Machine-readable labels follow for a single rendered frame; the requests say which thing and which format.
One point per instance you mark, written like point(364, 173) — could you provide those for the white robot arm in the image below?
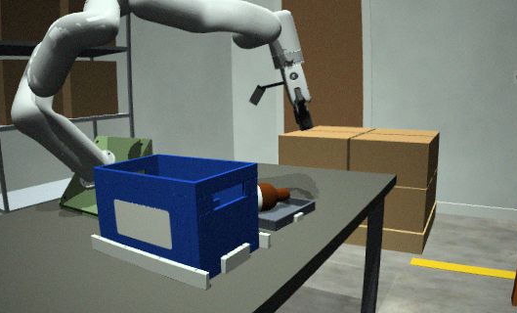
point(97, 26)

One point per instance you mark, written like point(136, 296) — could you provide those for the blue plastic crate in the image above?
point(170, 212)

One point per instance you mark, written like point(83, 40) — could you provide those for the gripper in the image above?
point(299, 85)

